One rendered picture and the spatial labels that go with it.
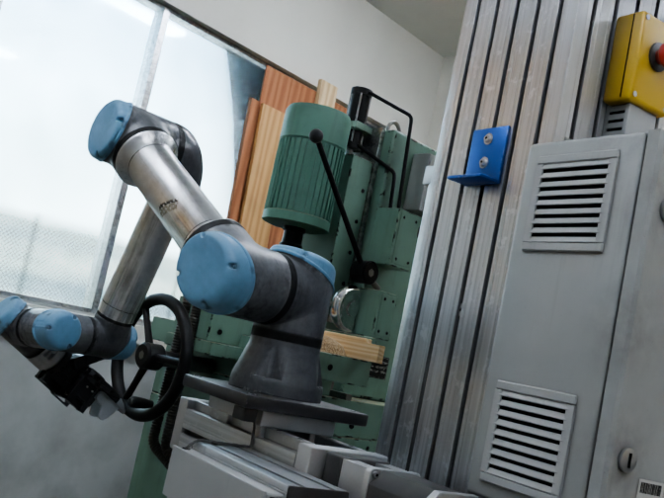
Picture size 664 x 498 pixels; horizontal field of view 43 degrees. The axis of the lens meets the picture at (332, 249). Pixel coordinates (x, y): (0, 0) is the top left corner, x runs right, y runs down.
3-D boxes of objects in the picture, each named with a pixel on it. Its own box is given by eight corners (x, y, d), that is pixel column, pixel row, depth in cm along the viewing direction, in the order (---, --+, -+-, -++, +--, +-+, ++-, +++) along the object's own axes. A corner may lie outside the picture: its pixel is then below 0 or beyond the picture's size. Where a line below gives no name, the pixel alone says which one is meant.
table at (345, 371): (117, 332, 218) (122, 308, 219) (209, 349, 239) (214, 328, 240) (271, 371, 175) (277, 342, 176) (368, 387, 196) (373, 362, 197)
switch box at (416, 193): (401, 209, 232) (413, 153, 234) (424, 218, 239) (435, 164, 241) (419, 209, 228) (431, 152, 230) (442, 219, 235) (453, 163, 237)
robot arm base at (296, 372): (338, 407, 135) (351, 346, 136) (257, 393, 127) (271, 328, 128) (289, 392, 148) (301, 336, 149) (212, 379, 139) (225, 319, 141)
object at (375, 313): (345, 332, 220) (355, 287, 221) (363, 336, 224) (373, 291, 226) (373, 337, 213) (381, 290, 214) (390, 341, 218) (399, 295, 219)
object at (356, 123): (330, 145, 233) (343, 86, 235) (350, 154, 238) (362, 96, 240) (352, 144, 227) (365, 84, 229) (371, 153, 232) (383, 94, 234)
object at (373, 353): (223, 330, 228) (226, 315, 229) (229, 331, 230) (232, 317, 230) (375, 363, 189) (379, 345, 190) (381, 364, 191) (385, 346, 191)
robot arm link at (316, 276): (338, 344, 139) (355, 263, 140) (282, 331, 129) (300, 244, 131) (287, 333, 147) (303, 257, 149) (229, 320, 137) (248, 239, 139)
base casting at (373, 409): (149, 391, 218) (158, 356, 220) (307, 413, 258) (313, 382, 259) (263, 428, 187) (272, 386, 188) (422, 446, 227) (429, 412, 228)
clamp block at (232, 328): (170, 332, 202) (178, 294, 203) (214, 341, 212) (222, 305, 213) (207, 341, 192) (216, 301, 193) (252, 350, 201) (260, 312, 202)
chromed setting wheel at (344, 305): (323, 327, 214) (333, 280, 215) (356, 335, 222) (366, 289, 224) (331, 329, 212) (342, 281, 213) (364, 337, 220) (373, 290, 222)
